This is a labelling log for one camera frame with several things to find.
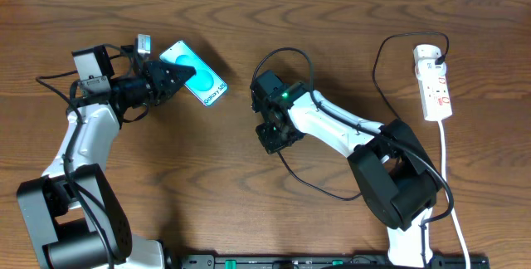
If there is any blue screen Galaxy smartphone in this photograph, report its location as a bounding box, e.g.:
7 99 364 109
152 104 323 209
158 39 230 108

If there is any black USB charging cable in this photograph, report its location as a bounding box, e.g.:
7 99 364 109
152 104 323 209
275 31 451 202

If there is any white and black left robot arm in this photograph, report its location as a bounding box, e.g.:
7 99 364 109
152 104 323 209
17 61 196 269

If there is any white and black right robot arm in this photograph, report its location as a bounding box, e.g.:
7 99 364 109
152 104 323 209
250 71 448 267

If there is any white power strip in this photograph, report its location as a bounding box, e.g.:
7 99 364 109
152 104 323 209
413 44 452 122

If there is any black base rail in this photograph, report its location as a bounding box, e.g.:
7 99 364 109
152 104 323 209
178 252 490 269

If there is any white power strip cord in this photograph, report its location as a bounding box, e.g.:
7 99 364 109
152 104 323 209
436 120 472 269

